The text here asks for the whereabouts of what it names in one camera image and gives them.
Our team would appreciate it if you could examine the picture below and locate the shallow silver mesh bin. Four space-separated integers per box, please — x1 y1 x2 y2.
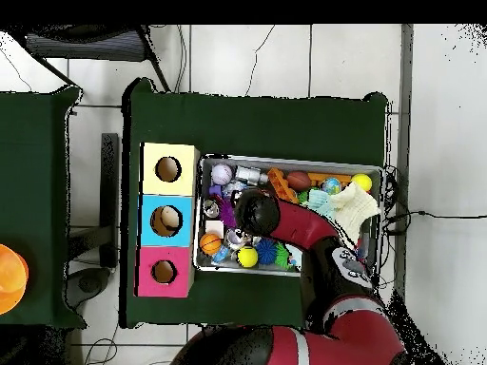
192 152 386 279

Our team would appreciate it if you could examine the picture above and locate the wooden box with three holes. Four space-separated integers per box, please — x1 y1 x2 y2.
134 141 202 298

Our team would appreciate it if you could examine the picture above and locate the white toy baseball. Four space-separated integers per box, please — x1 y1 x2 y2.
210 163 234 186

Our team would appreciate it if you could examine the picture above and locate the orange plastic building brick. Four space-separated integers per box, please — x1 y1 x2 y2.
266 167 300 204

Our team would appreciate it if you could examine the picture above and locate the orange toy basketball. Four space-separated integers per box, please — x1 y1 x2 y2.
199 232 223 256

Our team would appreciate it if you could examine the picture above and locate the blue spiky rubber ball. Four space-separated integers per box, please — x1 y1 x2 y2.
255 238 278 265

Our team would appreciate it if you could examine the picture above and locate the yellow smiley ball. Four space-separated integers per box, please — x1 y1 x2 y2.
236 245 259 269

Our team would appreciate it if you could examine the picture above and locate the brown toy football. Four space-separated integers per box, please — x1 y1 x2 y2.
285 170 313 192

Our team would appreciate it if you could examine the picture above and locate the dark green table cloth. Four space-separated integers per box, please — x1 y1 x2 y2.
120 77 390 329

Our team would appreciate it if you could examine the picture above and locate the globe print ball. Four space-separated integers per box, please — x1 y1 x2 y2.
321 177 342 196

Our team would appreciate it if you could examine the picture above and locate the cream waffle cloth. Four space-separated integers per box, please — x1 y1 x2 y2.
330 182 381 244

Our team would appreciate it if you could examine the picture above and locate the plain yellow ball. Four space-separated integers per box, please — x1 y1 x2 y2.
350 173 373 193

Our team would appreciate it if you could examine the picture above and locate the black upright panel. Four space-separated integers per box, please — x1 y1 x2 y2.
99 132 120 268

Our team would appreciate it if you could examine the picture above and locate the dark green side-table cloth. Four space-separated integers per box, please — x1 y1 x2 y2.
0 86 87 328

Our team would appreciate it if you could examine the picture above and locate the black chair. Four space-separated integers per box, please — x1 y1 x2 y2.
7 24 171 93

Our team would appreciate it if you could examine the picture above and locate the orange plastic bowl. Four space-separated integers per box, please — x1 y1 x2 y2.
0 243 30 316

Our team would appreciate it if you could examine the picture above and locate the black floor cable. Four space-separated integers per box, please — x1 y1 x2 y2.
385 209 487 229

